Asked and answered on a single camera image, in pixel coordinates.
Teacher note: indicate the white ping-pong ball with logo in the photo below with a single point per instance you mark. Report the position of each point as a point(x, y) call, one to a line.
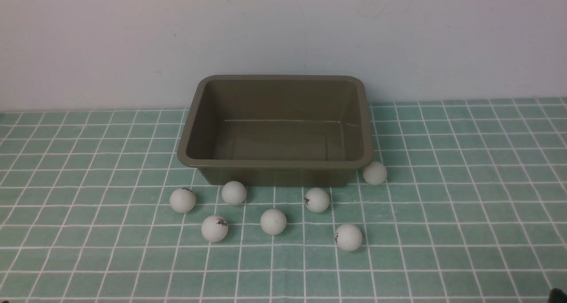
point(214, 228)

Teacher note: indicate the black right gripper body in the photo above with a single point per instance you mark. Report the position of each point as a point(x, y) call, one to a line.
point(557, 296)

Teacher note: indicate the olive green plastic bin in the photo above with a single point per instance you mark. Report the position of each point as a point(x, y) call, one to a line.
point(278, 130)

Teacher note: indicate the white ping-pong ball corner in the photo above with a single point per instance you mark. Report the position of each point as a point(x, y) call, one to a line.
point(375, 173)

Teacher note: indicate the white ping-pong ball logo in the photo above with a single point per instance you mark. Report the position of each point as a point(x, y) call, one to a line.
point(316, 200)

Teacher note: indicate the green checked tablecloth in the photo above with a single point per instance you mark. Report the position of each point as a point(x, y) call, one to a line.
point(474, 210)

